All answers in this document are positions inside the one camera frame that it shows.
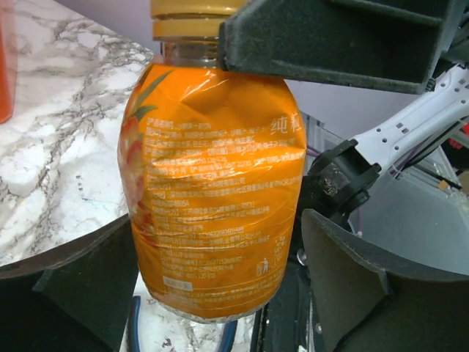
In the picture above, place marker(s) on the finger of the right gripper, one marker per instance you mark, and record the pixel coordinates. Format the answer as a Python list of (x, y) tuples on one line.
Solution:
[(383, 45)]

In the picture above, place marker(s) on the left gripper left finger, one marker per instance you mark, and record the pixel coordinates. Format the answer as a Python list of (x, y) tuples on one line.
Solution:
[(75, 297)]

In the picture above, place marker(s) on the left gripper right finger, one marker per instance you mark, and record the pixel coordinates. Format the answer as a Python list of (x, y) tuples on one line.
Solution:
[(369, 299)]

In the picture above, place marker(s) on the orange bottle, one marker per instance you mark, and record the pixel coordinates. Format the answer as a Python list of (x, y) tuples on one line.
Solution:
[(211, 164)]

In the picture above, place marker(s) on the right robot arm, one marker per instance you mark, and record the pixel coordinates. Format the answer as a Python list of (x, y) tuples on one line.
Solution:
[(340, 178)]

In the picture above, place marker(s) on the orange plastic bin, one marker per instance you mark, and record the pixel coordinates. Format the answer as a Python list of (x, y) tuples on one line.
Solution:
[(8, 60)]

